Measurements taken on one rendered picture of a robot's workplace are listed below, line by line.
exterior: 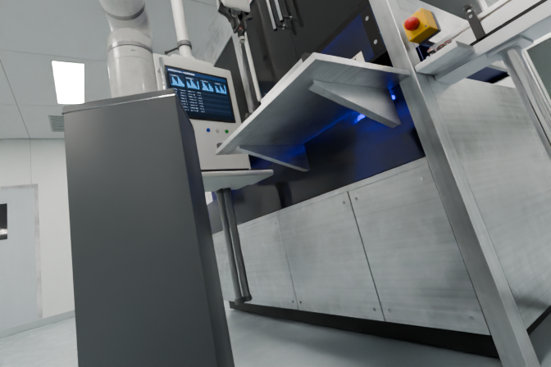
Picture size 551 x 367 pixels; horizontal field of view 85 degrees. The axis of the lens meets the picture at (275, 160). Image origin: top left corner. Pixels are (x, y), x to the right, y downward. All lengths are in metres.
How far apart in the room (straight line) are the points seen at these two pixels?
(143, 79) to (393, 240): 0.94
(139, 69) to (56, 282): 5.30
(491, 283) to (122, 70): 1.13
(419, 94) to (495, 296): 0.60
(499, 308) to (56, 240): 5.78
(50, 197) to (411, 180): 5.74
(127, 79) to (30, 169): 5.51
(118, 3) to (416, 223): 1.09
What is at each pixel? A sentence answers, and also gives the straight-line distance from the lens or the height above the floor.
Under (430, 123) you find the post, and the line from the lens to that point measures 1.03.
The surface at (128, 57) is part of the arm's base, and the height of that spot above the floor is 1.01.
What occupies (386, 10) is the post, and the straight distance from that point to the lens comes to 1.19.
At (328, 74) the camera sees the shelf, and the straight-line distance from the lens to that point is 0.87.
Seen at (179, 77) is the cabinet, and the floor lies 1.41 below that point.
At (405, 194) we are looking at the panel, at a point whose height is 0.51.
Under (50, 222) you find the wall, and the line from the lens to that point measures 6.10.
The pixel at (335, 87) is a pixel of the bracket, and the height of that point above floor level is 0.84.
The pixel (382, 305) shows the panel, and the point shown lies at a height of 0.14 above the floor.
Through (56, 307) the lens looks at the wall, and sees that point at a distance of 6.02.
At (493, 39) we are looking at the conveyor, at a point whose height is 0.86.
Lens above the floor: 0.47
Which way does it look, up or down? 14 degrees up
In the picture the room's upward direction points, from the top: 13 degrees counter-clockwise
